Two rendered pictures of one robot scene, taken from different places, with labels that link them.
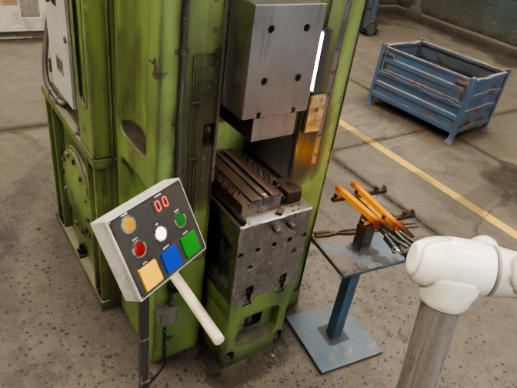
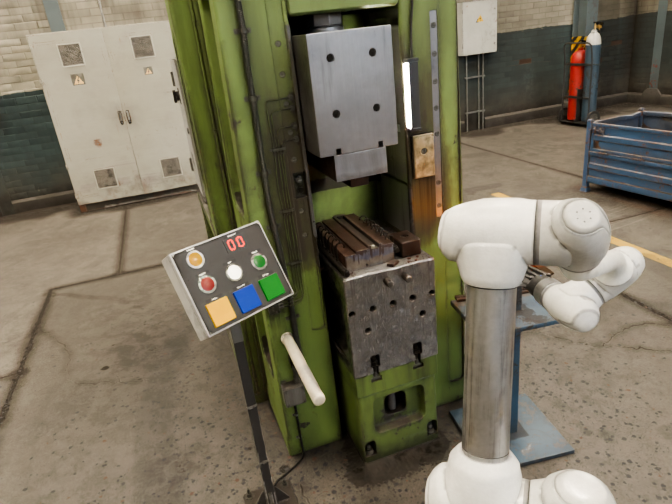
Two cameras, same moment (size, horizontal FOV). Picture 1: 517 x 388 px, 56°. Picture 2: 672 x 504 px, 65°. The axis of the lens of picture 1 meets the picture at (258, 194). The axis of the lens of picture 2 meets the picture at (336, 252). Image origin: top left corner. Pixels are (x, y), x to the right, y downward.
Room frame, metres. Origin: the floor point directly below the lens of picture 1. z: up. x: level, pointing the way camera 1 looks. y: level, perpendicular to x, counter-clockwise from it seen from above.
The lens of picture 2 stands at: (-0.08, -0.57, 1.76)
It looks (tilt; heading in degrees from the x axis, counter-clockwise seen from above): 23 degrees down; 21
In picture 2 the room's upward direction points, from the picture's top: 7 degrees counter-clockwise
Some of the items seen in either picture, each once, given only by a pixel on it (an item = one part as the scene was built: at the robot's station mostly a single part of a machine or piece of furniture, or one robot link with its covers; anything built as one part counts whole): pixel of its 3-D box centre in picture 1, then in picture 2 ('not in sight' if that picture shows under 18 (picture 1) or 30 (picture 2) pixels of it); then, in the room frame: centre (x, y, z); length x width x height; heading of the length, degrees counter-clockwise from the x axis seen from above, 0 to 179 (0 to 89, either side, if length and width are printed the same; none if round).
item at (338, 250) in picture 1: (359, 248); (510, 309); (1.91, -0.53, 0.64); 0.40 x 0.30 x 0.02; 120
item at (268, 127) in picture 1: (245, 105); (341, 154); (1.85, 0.11, 1.32); 0.42 x 0.20 x 0.10; 38
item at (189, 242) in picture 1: (189, 244); (271, 287); (1.31, 0.21, 1.01); 0.07 x 0.05 x 0.07; 153
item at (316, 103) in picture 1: (314, 113); (423, 155); (1.99, -0.19, 1.27); 0.09 x 0.02 x 0.17; 128
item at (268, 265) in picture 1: (238, 222); (366, 291); (1.90, 0.07, 0.69); 0.56 x 0.38 x 0.45; 38
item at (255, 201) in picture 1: (235, 179); (350, 239); (1.85, 0.11, 0.96); 0.42 x 0.20 x 0.09; 38
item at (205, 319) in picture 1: (193, 302); (302, 367); (1.41, 0.20, 0.62); 0.44 x 0.05 x 0.05; 38
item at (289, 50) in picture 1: (261, 43); (345, 87); (1.88, 0.08, 1.56); 0.42 x 0.39 x 0.40; 38
